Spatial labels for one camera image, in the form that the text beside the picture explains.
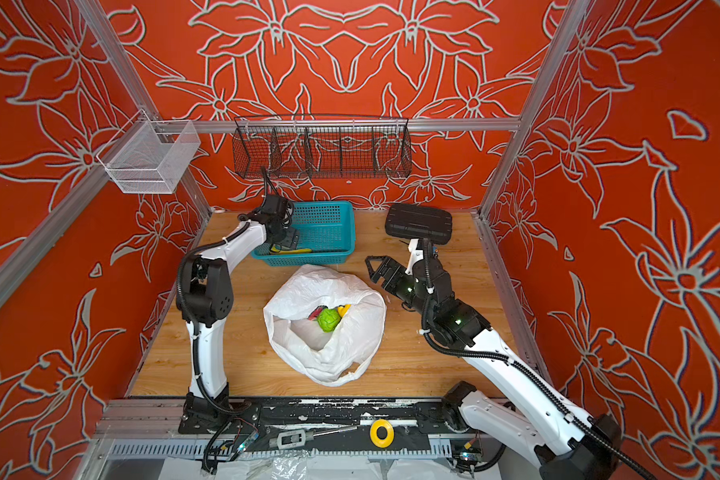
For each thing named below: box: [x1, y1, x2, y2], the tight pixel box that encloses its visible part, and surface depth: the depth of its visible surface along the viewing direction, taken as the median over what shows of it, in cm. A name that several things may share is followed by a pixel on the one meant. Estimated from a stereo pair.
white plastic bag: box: [264, 265, 387, 387], surface depth 79 cm
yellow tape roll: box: [369, 419, 395, 448], surface depth 71 cm
